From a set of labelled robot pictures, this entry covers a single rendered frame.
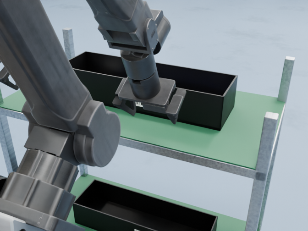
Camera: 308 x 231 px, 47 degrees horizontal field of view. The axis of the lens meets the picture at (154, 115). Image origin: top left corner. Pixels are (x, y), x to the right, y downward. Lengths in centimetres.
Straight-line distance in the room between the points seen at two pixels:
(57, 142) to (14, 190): 7
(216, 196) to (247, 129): 123
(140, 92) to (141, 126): 40
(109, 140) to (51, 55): 15
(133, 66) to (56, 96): 24
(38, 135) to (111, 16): 19
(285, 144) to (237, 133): 184
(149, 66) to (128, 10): 14
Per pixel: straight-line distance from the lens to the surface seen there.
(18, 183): 45
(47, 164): 45
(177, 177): 240
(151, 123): 108
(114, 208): 166
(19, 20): 35
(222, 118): 105
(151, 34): 59
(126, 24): 54
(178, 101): 70
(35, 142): 47
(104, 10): 52
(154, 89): 68
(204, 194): 229
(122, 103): 74
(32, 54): 37
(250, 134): 107
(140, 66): 63
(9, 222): 41
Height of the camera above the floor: 149
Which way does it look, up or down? 29 degrees down
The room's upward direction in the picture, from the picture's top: straight up
